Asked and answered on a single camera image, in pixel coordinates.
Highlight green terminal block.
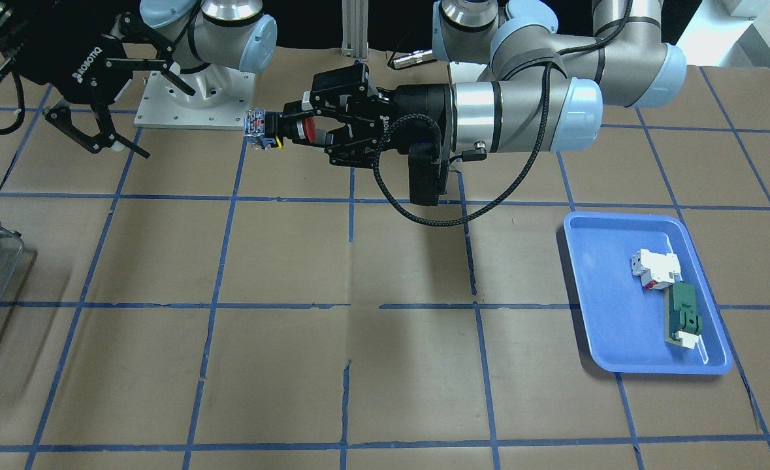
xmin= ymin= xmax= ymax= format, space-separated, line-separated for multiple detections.
xmin=665 ymin=281 xmax=704 ymax=350

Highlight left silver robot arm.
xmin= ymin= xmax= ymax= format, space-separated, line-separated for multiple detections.
xmin=266 ymin=1 xmax=687 ymax=170

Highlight black braided cable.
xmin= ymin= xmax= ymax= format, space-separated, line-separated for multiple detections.
xmin=372 ymin=0 xmax=634 ymax=227

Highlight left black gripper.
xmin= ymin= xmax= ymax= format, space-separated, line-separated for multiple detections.
xmin=283 ymin=63 xmax=453 ymax=169

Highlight blue plastic tray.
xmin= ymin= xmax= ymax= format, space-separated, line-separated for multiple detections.
xmin=564 ymin=211 xmax=732 ymax=375

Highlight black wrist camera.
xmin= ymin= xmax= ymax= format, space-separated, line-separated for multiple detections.
xmin=408 ymin=142 xmax=449 ymax=206

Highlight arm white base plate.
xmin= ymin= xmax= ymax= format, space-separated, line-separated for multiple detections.
xmin=134 ymin=65 xmax=257 ymax=132

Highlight red emergency stop button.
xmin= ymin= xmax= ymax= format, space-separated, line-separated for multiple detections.
xmin=242 ymin=109 xmax=318 ymax=149

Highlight white electrical switch block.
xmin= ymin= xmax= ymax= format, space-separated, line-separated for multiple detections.
xmin=630 ymin=249 xmax=681 ymax=290

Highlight aluminium frame post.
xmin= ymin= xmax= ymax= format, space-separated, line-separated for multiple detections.
xmin=340 ymin=0 xmax=369 ymax=61

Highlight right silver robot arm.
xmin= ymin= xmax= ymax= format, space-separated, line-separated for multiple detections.
xmin=0 ymin=1 xmax=277 ymax=157

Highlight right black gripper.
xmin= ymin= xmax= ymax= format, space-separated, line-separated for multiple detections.
xmin=6 ymin=12 xmax=197 ymax=160

